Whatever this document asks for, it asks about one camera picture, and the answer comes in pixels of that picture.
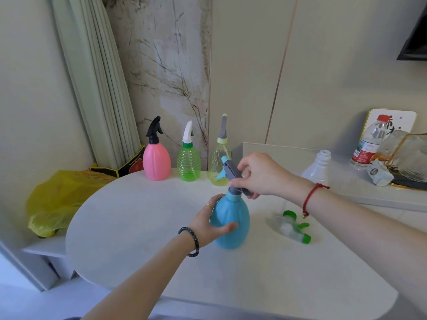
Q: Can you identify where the person's left hand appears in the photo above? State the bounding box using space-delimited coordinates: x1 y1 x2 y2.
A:
188 194 239 248

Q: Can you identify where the person's right hand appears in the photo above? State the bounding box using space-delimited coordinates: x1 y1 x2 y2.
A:
230 152 315 205

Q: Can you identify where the blue spray bottle body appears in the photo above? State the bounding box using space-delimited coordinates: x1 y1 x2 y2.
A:
210 186 251 250

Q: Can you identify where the grey and blue spray head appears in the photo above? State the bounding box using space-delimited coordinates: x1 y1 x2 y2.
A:
216 155 253 197

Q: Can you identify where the person's right forearm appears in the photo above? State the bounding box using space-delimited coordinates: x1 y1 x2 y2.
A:
300 183 427 320

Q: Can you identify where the person's left forearm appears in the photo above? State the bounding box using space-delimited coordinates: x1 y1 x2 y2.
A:
81 231 197 320

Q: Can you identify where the yellow clear spray bottle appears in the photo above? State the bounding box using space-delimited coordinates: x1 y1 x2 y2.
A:
207 114 232 187

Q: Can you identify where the green spray bottle white head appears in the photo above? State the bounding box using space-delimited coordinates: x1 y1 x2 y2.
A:
176 121 201 182

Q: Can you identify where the clear and green spray head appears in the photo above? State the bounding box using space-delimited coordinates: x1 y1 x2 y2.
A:
274 210 312 245

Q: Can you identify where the clear headless plastic bottle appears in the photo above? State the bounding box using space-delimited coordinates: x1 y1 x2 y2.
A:
300 150 332 186

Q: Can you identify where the pink spray bottle black head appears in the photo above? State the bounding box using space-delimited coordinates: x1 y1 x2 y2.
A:
143 116 171 181

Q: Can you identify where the black and red carton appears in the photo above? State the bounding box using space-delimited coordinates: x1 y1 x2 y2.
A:
89 145 146 178

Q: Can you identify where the red cap water bottle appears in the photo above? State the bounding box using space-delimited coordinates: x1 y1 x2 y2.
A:
350 114 391 167

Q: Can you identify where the small white packet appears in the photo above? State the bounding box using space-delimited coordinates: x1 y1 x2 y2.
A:
366 159 394 187

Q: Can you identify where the gold-rimmed dark tray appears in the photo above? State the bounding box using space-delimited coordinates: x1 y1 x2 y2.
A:
389 162 427 191

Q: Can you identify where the yellow plastic bag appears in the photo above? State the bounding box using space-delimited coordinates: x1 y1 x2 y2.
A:
26 170 117 238

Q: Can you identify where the pale green curtain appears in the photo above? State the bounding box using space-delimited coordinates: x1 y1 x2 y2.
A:
50 0 142 170

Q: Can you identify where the white gold-rimmed decorative board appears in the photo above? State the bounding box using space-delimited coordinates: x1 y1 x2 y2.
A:
360 108 418 157

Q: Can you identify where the white low shelf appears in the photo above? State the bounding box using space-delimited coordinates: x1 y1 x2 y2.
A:
21 230 79 292

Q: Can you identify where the black bead bracelet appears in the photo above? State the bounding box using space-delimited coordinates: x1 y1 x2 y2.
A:
177 227 200 258

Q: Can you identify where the red string bracelet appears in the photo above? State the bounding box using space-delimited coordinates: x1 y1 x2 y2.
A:
302 183 330 219

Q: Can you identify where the glass cup with gold frame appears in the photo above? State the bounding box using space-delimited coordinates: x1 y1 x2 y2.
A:
396 133 427 184

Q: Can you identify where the black wall-mounted screen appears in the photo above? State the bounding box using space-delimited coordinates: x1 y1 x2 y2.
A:
396 3 427 62

